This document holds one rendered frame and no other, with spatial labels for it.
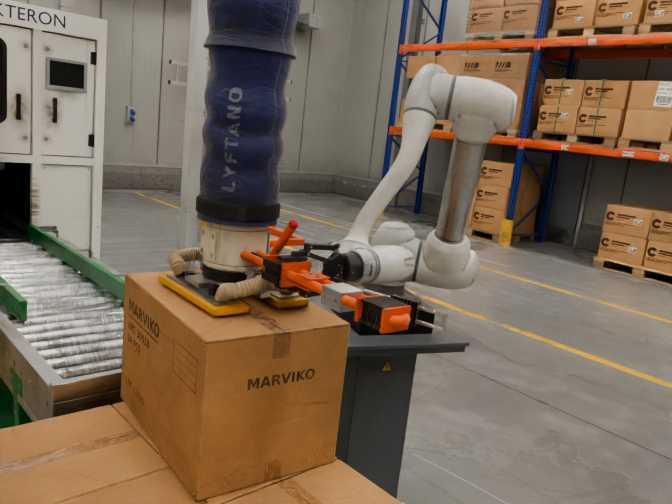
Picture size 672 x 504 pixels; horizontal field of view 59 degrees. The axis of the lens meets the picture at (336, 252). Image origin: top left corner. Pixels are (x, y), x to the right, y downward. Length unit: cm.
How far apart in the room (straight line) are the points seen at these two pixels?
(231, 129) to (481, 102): 73
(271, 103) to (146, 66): 1004
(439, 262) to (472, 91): 60
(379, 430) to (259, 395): 91
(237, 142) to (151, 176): 999
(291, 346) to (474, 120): 86
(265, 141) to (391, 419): 121
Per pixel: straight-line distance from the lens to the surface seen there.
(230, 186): 155
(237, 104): 154
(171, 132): 1176
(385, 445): 237
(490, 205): 966
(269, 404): 152
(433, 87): 185
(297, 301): 162
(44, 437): 185
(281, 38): 158
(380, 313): 118
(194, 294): 161
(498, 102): 184
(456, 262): 209
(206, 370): 139
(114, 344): 247
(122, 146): 1141
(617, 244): 874
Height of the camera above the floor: 143
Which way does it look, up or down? 11 degrees down
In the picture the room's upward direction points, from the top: 6 degrees clockwise
